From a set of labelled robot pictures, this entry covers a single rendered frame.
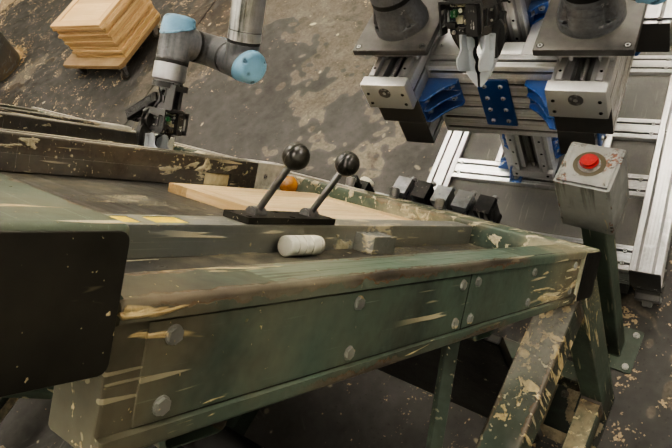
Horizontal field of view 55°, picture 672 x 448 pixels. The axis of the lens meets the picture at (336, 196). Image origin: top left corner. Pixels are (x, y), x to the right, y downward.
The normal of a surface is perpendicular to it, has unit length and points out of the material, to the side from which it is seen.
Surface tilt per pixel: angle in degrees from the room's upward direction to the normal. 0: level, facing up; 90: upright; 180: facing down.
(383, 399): 0
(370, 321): 90
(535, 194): 0
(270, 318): 90
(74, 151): 90
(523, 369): 0
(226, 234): 90
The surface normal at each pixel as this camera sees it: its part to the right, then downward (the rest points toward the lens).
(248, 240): 0.79, 0.21
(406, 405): -0.36, -0.59
